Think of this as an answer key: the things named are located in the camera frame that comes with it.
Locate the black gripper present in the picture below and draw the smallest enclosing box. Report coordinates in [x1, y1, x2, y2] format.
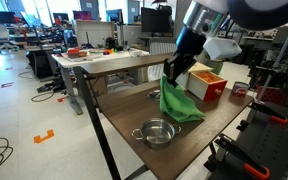
[163, 26, 207, 89]

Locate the green towel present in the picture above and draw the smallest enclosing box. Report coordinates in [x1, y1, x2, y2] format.
[159, 75, 207, 123]

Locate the white ribbed office chair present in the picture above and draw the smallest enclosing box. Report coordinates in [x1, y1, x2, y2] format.
[147, 41, 179, 83]

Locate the wooden box with slot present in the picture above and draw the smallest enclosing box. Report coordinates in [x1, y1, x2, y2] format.
[176, 61, 215, 89]

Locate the wooden drawer with red front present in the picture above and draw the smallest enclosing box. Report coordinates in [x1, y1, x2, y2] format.
[186, 70, 229, 103]

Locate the small round metal lid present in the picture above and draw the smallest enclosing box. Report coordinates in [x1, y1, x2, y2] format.
[147, 89, 162, 102]

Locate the large black monitor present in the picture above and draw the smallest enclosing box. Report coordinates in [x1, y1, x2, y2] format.
[140, 6, 174, 34]

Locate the red and white can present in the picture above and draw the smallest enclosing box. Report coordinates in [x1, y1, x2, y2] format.
[231, 81, 251, 99]

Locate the white desk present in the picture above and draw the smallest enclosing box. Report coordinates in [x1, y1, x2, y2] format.
[51, 47, 151, 116]

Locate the white partition panel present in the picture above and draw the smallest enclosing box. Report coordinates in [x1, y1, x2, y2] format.
[75, 20, 116, 49]

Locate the black metal table leg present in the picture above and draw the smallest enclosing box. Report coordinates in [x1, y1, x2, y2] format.
[72, 66, 122, 180]

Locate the red perforated crate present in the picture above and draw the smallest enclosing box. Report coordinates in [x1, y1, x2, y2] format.
[256, 84, 288, 107]

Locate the grey metal pole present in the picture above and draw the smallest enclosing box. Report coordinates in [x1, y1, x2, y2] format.
[246, 15, 288, 125]

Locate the black robot mounting stand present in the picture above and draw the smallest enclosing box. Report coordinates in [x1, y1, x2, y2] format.
[203, 101, 288, 180]

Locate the orange floor tape marker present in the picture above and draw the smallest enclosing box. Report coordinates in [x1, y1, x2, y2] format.
[33, 129, 56, 145]

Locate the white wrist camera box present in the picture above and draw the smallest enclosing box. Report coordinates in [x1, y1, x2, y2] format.
[202, 35, 243, 61]

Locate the steel pot with handles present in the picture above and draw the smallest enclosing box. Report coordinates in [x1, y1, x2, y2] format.
[131, 117, 182, 150]

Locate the black clamp with orange handle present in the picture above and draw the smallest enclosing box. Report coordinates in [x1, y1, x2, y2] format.
[249, 101, 288, 125]
[214, 134, 271, 180]

